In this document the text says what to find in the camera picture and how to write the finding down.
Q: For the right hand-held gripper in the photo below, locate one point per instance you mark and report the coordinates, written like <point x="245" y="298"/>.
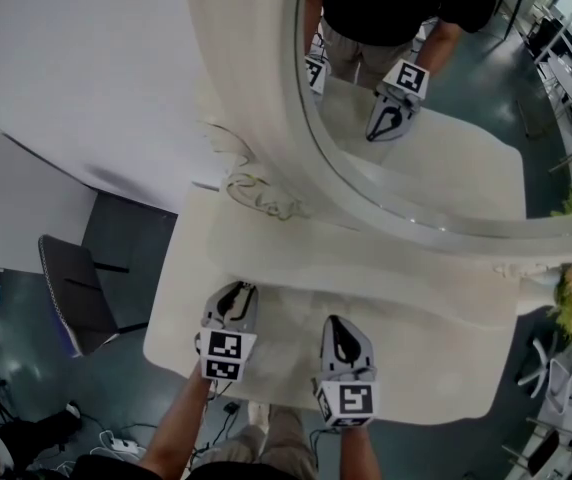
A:
<point x="351" y="400"/>

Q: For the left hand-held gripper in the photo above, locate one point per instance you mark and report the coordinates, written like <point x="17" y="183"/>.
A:
<point x="226" y="353"/>

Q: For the white dressing table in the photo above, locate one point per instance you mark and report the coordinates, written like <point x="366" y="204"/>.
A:
<point x="426" y="368"/>

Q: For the person's left forearm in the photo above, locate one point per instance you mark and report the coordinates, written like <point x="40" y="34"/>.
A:
<point x="176" y="428"/>

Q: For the person's right forearm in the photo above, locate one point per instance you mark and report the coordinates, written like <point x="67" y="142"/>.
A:
<point x="361" y="453"/>

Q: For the black power adapter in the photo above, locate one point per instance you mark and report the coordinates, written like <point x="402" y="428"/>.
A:
<point x="231" y="408"/>

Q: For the person's khaki trousers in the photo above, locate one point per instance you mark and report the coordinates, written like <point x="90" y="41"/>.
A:
<point x="286" y="443"/>

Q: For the person's white shoe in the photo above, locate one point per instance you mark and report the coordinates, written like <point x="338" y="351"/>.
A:
<point x="258" y="418"/>

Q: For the black chair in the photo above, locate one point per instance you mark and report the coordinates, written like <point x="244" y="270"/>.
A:
<point x="81" y="293"/>

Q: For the person's black shirt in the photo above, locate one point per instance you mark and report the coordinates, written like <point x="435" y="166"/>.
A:
<point x="226" y="473"/>

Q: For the white power strip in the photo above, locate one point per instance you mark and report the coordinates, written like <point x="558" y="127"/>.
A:
<point x="123" y="445"/>

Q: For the oval white-framed mirror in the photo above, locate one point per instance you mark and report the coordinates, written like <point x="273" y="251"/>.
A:
<point x="256" y="93"/>

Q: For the black-seat metal chair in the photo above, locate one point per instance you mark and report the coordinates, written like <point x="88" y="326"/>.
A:
<point x="546" y="448"/>

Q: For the black bag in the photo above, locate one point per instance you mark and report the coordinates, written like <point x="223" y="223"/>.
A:
<point x="36" y="438"/>

